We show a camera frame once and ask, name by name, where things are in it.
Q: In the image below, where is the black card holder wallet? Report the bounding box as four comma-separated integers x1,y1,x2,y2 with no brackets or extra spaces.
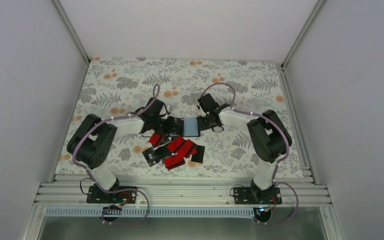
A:
169,117,201,137

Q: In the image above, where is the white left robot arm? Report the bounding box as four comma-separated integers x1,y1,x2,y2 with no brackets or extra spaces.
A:
66,97,179,203

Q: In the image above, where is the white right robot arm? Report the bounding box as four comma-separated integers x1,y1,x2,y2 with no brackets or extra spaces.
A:
197,93,292,204

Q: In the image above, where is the black card centre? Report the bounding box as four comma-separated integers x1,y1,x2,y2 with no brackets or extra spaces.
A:
155,145,173,160

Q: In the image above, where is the black card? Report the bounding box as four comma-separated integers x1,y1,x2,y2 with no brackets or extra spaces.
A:
155,145,173,160
142,147,161,167
191,145,205,164

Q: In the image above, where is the black card left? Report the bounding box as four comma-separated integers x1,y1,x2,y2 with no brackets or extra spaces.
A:
142,147,161,167

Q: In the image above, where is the black card right top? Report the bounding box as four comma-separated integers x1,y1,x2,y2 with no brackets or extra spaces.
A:
191,145,205,164

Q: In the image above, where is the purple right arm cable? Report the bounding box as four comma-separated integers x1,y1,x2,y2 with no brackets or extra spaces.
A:
203,82,300,226

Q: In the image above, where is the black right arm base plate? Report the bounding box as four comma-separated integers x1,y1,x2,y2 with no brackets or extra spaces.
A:
232,185,283,205

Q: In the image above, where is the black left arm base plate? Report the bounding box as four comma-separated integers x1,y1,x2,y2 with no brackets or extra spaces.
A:
86,185,138,204

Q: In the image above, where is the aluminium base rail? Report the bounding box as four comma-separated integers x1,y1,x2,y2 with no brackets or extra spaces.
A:
34,175,332,218

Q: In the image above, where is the aluminium corner post right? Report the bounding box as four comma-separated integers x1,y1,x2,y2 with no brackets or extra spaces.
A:
281,0,325,69

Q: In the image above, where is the aluminium corner post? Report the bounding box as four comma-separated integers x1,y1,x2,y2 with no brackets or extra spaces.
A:
281,0,325,69
51,0,91,66

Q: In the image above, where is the aluminium corner post left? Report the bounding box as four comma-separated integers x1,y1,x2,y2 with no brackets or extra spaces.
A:
51,0,91,66

